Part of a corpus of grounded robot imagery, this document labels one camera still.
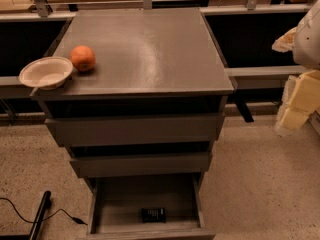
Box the dark rxbar blueberry bar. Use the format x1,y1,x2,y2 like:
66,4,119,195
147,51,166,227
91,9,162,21
141,208,166,223

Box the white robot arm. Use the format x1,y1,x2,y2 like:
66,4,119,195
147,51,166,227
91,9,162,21
293,0,320,70

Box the grey top drawer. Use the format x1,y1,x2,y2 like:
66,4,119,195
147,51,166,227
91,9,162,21
45,113,224,147

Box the grey middle drawer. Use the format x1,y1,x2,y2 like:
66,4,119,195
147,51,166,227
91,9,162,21
70,152,212,178

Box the grey open bottom drawer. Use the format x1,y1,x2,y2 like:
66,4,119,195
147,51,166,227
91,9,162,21
86,174,214,240

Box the orange fruit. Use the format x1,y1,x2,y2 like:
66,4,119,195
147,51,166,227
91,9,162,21
70,45,96,72

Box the white paper bowl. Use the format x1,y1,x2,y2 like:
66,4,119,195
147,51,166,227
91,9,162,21
19,57,73,90

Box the black pole on floor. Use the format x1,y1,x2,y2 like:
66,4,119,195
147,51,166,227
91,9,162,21
28,191,51,240

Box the grey metal railing frame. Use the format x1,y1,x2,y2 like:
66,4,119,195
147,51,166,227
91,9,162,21
1,0,305,99

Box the black cable with plug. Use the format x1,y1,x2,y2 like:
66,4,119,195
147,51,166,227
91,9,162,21
0,197,89,226

